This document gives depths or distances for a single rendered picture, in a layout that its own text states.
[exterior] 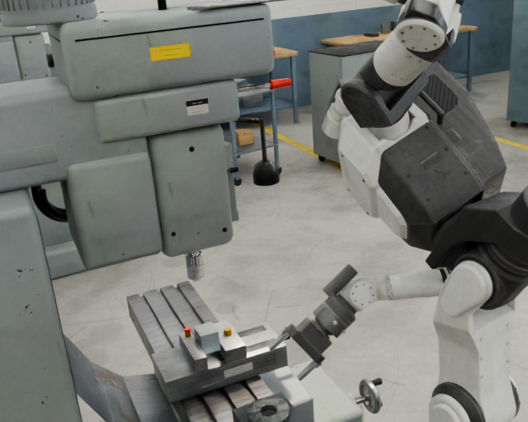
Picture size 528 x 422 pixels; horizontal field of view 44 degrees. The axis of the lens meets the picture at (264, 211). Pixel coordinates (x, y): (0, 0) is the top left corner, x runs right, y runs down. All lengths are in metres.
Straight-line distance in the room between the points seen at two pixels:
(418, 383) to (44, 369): 2.19
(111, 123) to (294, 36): 7.59
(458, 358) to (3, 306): 0.96
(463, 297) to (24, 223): 0.88
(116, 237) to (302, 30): 7.64
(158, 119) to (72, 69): 0.21
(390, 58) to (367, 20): 8.31
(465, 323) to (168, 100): 0.79
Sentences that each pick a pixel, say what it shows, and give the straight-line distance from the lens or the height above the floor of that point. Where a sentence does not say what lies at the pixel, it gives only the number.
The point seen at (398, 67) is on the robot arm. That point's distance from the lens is 1.19.
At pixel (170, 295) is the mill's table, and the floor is 0.91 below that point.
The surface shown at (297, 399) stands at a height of 0.83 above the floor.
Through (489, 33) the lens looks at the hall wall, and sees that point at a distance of 10.84.
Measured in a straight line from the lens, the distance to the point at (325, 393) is 2.11.
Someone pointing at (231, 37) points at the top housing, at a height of 1.82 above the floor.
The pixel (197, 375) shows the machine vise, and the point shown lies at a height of 0.97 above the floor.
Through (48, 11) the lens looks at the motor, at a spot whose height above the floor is 1.92.
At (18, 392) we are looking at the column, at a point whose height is 1.16.
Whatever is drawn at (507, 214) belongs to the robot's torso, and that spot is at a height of 1.51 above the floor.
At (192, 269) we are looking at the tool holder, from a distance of 1.72.
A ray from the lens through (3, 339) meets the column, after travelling 1.47.
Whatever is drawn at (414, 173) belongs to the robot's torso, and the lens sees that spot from 1.35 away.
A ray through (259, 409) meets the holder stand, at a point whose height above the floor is 1.11.
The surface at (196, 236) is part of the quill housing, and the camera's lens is 1.60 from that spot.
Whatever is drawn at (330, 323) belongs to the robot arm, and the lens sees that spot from 1.61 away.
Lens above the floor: 1.99
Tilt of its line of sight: 22 degrees down
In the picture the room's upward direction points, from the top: 5 degrees counter-clockwise
